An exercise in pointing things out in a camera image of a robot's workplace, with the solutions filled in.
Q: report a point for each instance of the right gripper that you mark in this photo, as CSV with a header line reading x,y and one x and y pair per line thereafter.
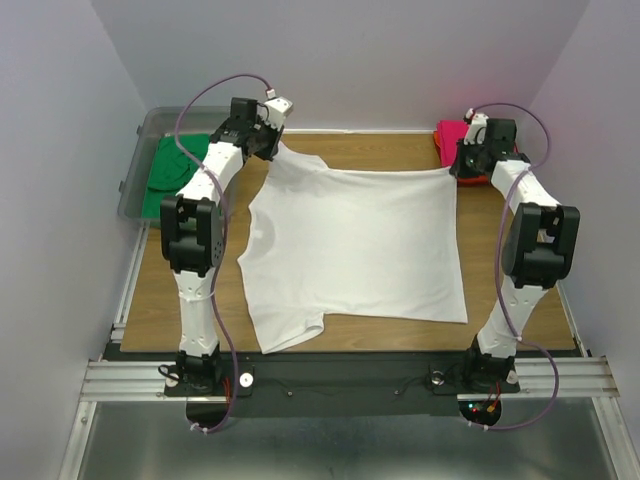
x,y
463,163

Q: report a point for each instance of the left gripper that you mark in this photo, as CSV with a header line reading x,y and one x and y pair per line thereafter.
x,y
270,142

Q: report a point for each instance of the white t shirt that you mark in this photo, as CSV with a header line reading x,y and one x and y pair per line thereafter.
x,y
364,243

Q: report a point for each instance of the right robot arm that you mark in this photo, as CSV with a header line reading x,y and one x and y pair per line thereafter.
x,y
535,247

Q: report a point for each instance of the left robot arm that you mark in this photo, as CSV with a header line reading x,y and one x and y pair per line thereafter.
x,y
193,228

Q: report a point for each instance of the pink folded t shirt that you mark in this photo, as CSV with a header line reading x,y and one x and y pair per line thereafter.
x,y
451,131

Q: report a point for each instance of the green t shirt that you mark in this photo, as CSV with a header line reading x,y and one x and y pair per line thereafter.
x,y
170,171

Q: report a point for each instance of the grey plastic bin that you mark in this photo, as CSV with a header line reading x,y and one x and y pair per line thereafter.
x,y
159,123

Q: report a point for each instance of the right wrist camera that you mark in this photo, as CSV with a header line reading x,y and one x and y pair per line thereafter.
x,y
477,124

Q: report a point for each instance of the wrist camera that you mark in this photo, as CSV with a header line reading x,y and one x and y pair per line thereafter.
x,y
276,110
477,124

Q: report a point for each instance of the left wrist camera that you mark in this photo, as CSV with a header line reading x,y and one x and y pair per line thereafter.
x,y
276,110

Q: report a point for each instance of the aluminium frame rail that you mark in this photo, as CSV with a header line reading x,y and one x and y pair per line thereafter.
x,y
140,381

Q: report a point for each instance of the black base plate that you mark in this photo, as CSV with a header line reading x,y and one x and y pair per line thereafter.
x,y
254,385

